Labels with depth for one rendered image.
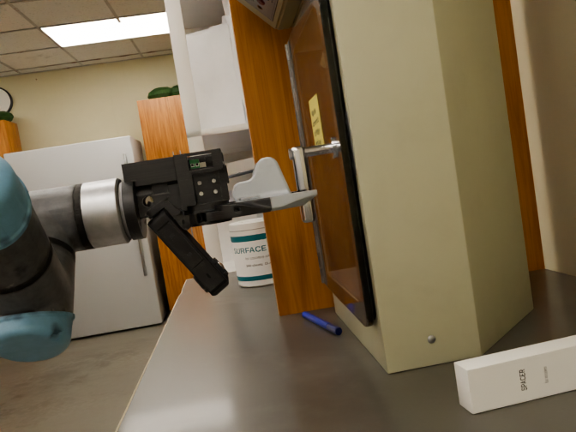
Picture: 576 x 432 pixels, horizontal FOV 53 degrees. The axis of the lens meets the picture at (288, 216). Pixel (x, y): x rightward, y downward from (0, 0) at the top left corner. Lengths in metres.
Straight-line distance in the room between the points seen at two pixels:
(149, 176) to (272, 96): 0.40
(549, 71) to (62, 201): 0.82
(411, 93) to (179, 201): 0.28
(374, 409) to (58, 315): 0.32
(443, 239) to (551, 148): 0.50
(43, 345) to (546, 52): 0.90
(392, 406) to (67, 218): 0.39
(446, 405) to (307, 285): 0.48
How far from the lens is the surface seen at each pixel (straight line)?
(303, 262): 1.01
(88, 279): 5.72
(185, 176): 0.64
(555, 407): 0.58
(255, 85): 1.01
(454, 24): 0.74
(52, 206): 0.67
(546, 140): 1.14
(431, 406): 0.59
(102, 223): 0.65
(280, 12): 0.89
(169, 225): 0.66
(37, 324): 0.59
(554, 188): 1.14
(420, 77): 0.67
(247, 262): 1.33
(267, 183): 0.64
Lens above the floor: 1.17
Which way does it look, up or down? 4 degrees down
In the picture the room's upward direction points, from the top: 9 degrees counter-clockwise
